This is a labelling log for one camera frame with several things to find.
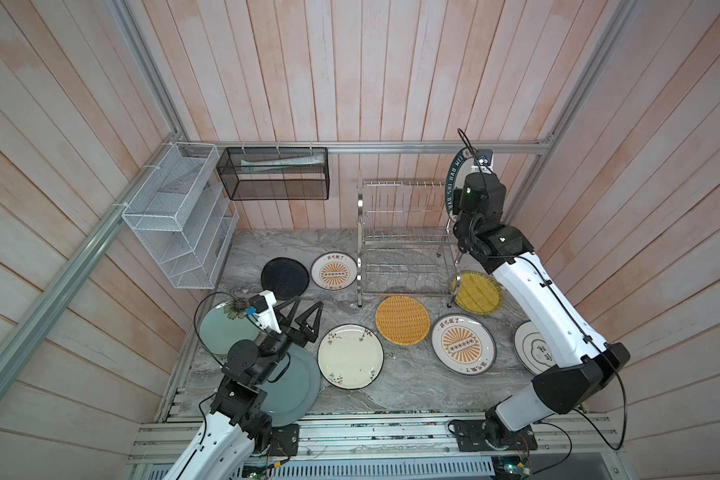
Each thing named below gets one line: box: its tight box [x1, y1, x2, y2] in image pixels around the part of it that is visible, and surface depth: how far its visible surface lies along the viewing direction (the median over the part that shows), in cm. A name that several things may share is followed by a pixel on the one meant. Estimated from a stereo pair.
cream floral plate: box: [317, 323, 385, 390], surface depth 88 cm
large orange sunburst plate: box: [431, 313, 497, 376], surface depth 92 cm
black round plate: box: [260, 257, 310, 301], surface depth 109 cm
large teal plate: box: [260, 346, 322, 427], surface depth 81 cm
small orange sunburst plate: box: [310, 252, 358, 291], surface depth 109 cm
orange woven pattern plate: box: [375, 295, 431, 346], surface depth 97 cm
